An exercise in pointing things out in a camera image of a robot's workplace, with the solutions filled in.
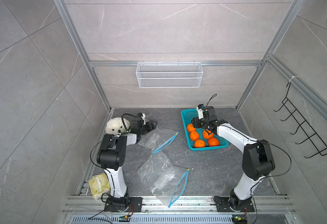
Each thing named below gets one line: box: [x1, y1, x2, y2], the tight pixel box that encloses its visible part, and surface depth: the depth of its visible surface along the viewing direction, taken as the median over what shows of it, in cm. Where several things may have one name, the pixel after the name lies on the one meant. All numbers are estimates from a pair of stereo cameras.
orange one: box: [208, 137, 220, 147], surface depth 93 cm
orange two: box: [194, 139, 206, 148], surface depth 92 cm
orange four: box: [189, 130, 200, 141], surface depth 99 cm
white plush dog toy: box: [105, 116, 131, 135], surface depth 86 cm
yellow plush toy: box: [88, 172, 111, 201], surface depth 78 cm
